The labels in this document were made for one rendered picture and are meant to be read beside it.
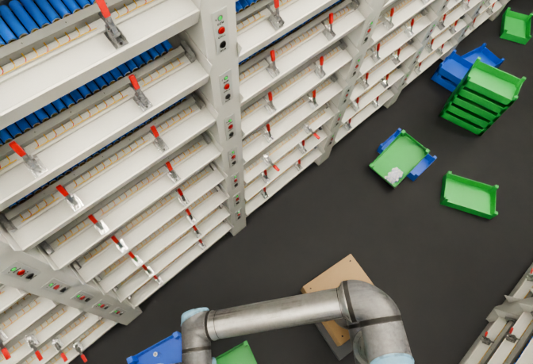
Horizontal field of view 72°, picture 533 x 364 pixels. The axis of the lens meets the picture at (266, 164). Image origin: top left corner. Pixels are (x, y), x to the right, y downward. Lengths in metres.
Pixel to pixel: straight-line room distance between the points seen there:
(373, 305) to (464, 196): 1.58
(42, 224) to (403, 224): 1.86
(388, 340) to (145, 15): 0.97
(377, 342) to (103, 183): 0.84
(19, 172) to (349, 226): 1.73
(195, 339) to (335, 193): 1.34
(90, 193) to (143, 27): 0.48
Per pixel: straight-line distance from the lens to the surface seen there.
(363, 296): 1.11
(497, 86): 2.73
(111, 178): 1.08
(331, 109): 1.91
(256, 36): 1.06
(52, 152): 0.92
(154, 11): 0.83
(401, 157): 2.44
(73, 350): 2.04
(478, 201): 2.60
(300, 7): 1.16
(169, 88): 0.95
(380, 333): 1.11
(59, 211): 1.09
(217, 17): 0.89
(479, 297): 2.39
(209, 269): 2.10
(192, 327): 1.27
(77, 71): 0.78
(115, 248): 1.42
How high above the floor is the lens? 2.03
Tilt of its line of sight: 61 degrees down
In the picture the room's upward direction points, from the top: 4 degrees clockwise
